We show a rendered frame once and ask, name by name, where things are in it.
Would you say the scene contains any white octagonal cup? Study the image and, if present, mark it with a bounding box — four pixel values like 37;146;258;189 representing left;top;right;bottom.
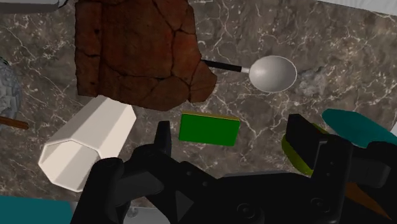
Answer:
38;94;137;193

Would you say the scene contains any teal flat thing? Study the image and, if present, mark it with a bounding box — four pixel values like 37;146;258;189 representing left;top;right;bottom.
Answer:
0;195;74;224

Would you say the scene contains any yellow-green curved thing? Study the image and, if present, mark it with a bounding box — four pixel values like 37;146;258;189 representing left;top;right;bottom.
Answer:
281;122;330;177

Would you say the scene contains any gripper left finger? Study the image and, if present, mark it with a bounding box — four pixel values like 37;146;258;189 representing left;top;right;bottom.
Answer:
70;120;218;224

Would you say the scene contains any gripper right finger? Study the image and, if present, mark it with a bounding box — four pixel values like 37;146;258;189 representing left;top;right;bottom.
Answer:
285;113;397;224

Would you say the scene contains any grey crumpled thing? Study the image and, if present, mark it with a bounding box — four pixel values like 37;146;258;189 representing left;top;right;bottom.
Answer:
0;57;23;122

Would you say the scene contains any teal rounded thing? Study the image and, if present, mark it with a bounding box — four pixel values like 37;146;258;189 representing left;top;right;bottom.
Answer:
321;108;397;149

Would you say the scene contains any green rectangular sponge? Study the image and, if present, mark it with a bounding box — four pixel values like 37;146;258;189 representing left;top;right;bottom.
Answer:
178;111;241;147

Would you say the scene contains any grey spoon with black handle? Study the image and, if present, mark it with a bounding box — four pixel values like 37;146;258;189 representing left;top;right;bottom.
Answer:
201;55;298;94

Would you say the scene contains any brown wooden stick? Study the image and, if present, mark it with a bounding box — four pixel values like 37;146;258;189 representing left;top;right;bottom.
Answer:
0;115;30;130

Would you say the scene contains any orange pointed thing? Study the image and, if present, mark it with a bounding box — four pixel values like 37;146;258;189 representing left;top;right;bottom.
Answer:
344;181;392;221

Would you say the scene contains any brown cracked robot stand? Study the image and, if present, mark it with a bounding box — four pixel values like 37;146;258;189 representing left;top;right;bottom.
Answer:
74;0;218;112

